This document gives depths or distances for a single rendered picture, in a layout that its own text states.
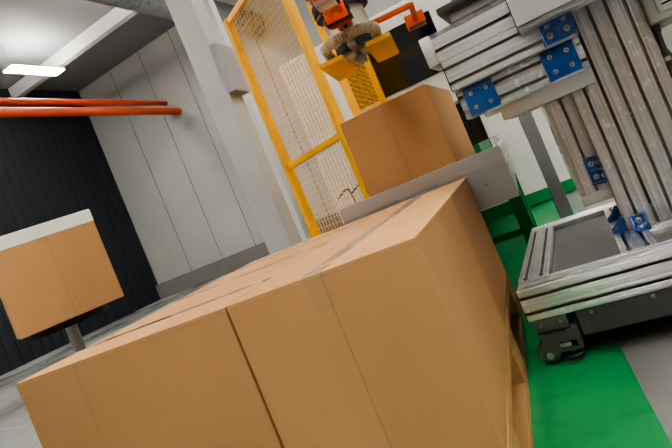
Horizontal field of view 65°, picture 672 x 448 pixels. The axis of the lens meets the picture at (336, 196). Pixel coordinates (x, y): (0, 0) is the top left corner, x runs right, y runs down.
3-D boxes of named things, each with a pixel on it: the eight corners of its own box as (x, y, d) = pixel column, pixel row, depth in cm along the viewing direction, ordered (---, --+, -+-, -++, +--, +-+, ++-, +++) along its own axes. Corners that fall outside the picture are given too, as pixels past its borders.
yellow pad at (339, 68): (338, 82, 231) (334, 71, 231) (359, 72, 228) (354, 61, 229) (319, 70, 198) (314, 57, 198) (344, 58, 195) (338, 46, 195)
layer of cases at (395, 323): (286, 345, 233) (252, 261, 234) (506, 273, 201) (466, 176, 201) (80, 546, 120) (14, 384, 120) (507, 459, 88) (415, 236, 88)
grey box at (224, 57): (243, 95, 326) (225, 50, 326) (251, 91, 324) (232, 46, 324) (227, 93, 307) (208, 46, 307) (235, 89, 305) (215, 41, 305)
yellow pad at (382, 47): (378, 63, 226) (373, 52, 227) (399, 53, 224) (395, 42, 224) (366, 47, 193) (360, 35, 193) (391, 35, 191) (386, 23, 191)
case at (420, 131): (408, 191, 281) (379, 122, 281) (479, 163, 265) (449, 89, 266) (374, 210, 226) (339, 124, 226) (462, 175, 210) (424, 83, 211)
